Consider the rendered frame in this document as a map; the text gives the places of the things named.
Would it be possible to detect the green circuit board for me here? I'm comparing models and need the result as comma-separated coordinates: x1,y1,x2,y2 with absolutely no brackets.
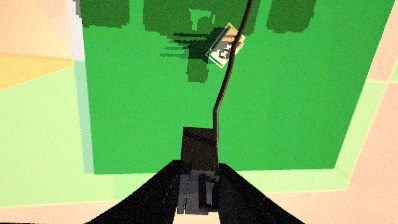
80,0,395,175

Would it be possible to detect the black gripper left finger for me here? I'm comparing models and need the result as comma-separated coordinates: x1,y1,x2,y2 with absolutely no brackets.
82,160,181,224

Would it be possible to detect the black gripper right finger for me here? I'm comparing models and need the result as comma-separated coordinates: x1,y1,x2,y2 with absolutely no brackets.
217,163,305,224

